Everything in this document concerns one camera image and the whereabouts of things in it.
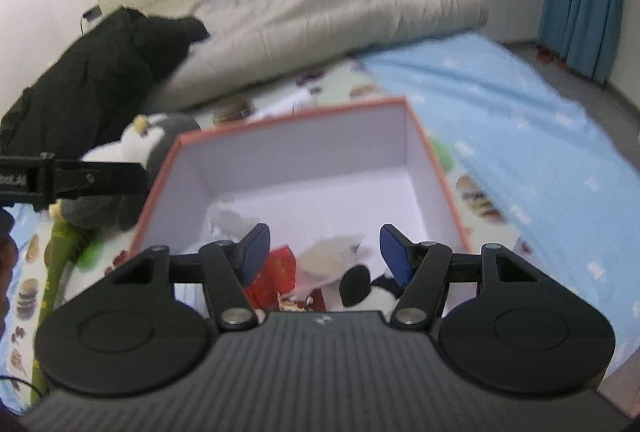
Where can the shiny red packet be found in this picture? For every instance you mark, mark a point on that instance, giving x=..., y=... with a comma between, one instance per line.
x=275, y=272

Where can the grey duvet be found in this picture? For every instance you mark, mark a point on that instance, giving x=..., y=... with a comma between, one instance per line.
x=325, y=22

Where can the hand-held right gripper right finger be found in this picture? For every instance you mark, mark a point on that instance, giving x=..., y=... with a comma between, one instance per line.
x=395, y=257

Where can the green plush massage stick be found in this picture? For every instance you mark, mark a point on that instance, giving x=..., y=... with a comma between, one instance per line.
x=60, y=252

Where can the grey white penguin plush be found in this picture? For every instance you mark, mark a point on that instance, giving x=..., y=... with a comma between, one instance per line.
x=165, y=137

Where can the pink cardboard box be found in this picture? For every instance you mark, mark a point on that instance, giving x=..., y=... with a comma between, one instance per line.
x=300, y=147

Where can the person's left hand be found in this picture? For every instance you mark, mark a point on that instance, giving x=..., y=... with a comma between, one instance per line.
x=7, y=267

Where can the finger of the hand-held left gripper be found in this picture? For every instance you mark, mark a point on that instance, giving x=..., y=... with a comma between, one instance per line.
x=110, y=179

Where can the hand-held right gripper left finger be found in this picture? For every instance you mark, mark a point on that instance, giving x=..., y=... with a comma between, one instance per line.
x=255, y=252

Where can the black jacket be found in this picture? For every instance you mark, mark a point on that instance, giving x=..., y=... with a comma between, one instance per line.
x=90, y=77

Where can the small panda plush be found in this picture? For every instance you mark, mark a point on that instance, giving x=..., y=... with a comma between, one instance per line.
x=370, y=299

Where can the food printed table mat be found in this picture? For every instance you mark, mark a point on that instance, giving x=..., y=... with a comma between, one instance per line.
x=480, y=202

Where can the black wall charger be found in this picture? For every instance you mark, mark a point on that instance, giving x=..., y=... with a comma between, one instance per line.
x=91, y=14

